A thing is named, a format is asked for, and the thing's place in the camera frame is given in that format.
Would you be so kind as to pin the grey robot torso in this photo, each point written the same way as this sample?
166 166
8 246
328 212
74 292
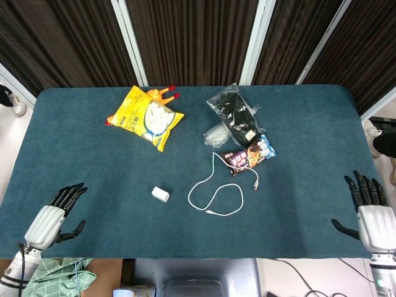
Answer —
198 272

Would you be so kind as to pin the white sneaker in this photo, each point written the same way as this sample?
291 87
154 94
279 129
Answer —
19 105
371 133

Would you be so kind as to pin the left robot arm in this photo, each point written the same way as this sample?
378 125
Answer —
14 269

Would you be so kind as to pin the yellow marshmallow snack bag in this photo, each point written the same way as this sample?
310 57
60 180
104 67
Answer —
136 117

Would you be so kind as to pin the dark slatted screen panel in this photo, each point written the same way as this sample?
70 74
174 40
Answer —
294 31
191 40
62 37
371 46

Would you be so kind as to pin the brown chocolate snack bag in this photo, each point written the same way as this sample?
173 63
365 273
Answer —
247 157

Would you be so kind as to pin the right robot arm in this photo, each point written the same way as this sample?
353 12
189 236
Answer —
383 275

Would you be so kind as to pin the teal table cloth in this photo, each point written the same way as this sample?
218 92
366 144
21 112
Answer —
92 173

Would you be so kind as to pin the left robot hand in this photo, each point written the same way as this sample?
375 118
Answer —
46 222

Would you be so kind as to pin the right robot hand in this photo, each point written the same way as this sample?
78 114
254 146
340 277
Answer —
377 222

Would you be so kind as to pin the white partition frame post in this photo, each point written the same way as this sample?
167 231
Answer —
18 83
256 43
325 40
379 108
130 43

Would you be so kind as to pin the white USB wall charger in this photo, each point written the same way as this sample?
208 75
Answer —
161 194

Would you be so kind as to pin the green checked cloth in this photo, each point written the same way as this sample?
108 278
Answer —
55 275

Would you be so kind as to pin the black garment in clear bag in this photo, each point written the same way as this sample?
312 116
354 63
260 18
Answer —
238 117

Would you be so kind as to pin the clear plastic packet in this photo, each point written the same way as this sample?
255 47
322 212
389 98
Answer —
215 134

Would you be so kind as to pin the black trouser leg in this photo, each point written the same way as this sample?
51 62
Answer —
5 96
386 143

